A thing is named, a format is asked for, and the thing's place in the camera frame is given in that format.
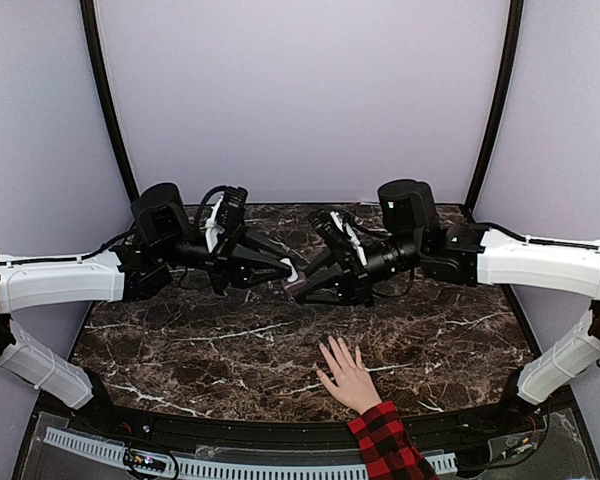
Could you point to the purple nail polish bottle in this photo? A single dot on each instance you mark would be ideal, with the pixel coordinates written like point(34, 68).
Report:
point(295, 281)

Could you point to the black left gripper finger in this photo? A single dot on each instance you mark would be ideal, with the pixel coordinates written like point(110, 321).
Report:
point(257, 241)
point(245, 276)

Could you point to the small green circuit board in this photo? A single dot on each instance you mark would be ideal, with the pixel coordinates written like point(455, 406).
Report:
point(145, 464)

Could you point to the black left frame post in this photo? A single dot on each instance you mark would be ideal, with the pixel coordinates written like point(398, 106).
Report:
point(108, 109)

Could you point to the black frame post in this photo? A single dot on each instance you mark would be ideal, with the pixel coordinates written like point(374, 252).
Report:
point(108, 109)
point(508, 55)

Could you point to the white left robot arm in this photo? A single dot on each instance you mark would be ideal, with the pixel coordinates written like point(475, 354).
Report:
point(133, 266)

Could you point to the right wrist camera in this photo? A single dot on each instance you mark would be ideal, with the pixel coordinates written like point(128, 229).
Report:
point(337, 233)

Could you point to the person's bare hand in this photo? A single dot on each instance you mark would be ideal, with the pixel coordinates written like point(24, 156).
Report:
point(348, 382)

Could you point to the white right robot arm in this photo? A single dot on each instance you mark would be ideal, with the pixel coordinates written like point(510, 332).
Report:
point(346, 272)

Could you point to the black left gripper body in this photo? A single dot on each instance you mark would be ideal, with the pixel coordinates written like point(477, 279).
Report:
point(221, 265)

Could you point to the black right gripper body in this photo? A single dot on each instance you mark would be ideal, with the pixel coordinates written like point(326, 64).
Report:
point(357, 277)

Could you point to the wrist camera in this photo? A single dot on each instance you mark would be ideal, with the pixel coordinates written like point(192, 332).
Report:
point(226, 213)
point(337, 233)

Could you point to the black right frame post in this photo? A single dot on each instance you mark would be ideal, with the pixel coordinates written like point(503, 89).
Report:
point(508, 55)

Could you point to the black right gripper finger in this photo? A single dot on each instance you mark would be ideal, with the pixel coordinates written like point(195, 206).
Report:
point(327, 268)
point(325, 293)

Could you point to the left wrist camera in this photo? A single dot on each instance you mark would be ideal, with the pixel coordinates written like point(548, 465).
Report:
point(226, 213)

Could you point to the red plaid sleeve forearm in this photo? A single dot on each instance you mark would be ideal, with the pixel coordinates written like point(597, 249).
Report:
point(386, 448)

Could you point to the grey slotted cable duct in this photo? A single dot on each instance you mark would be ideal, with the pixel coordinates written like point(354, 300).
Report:
point(219, 462)

